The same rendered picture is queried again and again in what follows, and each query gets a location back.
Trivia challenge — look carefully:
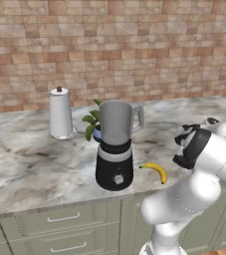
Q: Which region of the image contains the grey blender lid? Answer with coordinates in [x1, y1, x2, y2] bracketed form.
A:
[100, 99, 132, 109]

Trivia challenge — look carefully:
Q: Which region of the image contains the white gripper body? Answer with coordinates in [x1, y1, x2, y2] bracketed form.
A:
[174, 123, 202, 147]

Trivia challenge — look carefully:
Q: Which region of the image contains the white paper towel roll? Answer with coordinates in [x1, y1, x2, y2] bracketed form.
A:
[48, 86, 79, 140]

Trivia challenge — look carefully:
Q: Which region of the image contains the black and grey blender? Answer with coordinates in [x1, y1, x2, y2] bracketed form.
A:
[95, 99, 145, 192]

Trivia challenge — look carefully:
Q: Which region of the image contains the green plant in blue pot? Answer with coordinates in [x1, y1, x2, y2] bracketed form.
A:
[82, 98, 104, 143]

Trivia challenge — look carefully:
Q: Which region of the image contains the silver drawer handle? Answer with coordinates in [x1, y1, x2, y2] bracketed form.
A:
[46, 211, 82, 224]
[49, 241, 89, 254]

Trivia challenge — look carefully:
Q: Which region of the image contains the yellow banana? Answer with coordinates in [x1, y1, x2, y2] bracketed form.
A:
[138, 161, 168, 185]

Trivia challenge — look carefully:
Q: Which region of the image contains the sage green drawer front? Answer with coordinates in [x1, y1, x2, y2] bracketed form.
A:
[7, 222, 120, 255]
[0, 198, 122, 239]

